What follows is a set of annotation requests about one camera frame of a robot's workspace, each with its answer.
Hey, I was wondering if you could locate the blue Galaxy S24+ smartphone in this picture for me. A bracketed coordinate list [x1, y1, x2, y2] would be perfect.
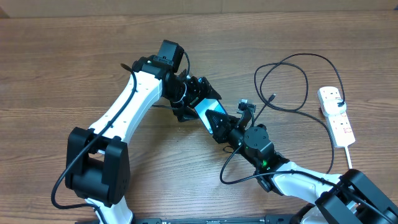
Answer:
[194, 98, 227, 134]

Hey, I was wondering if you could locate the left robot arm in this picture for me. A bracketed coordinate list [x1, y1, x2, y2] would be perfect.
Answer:
[65, 40, 226, 223]

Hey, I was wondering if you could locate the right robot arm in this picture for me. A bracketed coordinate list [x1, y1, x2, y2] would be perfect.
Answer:
[201, 110, 397, 223]

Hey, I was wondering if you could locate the white charger plug adapter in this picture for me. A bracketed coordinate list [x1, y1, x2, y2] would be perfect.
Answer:
[322, 99, 347, 117]

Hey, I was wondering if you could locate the white power strip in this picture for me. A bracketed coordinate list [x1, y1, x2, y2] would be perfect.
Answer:
[317, 86, 355, 148]

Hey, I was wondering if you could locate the white power strip cord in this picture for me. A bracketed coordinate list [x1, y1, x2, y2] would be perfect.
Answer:
[343, 146, 354, 170]

